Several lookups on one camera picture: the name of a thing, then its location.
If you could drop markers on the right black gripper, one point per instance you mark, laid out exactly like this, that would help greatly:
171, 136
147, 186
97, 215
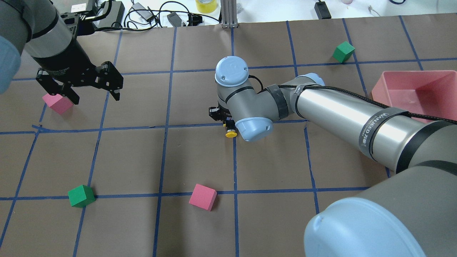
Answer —
215, 113

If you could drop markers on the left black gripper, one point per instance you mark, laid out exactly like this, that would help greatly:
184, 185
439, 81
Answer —
63, 65

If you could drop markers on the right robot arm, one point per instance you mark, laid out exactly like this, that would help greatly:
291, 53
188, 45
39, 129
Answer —
412, 214

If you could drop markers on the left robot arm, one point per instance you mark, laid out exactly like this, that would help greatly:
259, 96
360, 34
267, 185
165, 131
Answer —
35, 26

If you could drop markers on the pink cube far left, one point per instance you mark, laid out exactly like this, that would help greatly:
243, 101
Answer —
60, 104

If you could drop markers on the pink cube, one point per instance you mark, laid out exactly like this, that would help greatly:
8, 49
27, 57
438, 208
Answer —
203, 197
60, 104

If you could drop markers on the black power brick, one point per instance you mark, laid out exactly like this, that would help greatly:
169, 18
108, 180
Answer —
113, 19

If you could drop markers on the pink cube centre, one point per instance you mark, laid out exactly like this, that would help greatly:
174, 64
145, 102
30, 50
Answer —
203, 197

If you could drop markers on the green cube near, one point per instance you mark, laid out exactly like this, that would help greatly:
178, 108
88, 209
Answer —
81, 196

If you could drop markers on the green cube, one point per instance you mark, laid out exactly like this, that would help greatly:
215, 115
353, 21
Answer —
81, 196
343, 52

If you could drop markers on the green cube far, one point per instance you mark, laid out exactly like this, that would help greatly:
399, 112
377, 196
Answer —
343, 52

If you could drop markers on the pink plastic bin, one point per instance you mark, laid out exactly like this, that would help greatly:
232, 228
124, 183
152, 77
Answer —
431, 93

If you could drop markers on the aluminium frame post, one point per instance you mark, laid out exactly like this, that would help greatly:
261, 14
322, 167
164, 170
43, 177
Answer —
228, 14

